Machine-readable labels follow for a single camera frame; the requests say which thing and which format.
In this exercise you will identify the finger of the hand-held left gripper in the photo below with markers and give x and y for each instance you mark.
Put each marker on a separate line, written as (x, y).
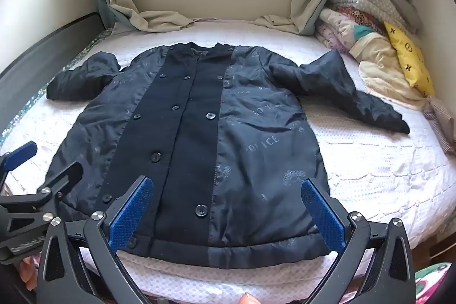
(66, 174)
(21, 155)

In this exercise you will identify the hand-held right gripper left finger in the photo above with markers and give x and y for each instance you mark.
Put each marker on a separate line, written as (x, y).
(131, 215)

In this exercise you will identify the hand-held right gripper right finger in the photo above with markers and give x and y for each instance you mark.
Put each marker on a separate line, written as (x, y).
(322, 215)

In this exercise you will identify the dark navy coat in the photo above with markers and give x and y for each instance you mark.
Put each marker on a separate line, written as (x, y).
(185, 133)

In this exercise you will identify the person's left hand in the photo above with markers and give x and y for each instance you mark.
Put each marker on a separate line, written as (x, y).
(26, 273)

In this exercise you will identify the person's right hand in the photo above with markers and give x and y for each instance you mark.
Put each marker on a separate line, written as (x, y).
(247, 299)

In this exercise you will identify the teal floral bed sheet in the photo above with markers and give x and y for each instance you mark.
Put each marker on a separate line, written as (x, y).
(35, 95)

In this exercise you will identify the white quilted bed mattress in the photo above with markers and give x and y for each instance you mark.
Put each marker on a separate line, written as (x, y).
(374, 165)

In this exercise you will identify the green pink colourful cloth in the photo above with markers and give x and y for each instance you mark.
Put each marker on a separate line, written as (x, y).
(433, 281)

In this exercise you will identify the striped cloth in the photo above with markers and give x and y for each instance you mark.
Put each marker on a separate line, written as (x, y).
(441, 118)

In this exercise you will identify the cream cloth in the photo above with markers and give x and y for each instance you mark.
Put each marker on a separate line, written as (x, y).
(381, 69)

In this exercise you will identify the yellow patterned pillow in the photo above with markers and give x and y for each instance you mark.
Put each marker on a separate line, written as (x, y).
(409, 54)

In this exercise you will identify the purple floral quilt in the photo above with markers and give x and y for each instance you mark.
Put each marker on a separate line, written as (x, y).
(335, 29)

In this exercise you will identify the grey dotted blanket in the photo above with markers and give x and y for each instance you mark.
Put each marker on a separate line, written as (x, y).
(374, 5)

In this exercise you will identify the dark grey bed frame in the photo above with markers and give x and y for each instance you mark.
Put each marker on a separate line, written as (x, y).
(42, 44)

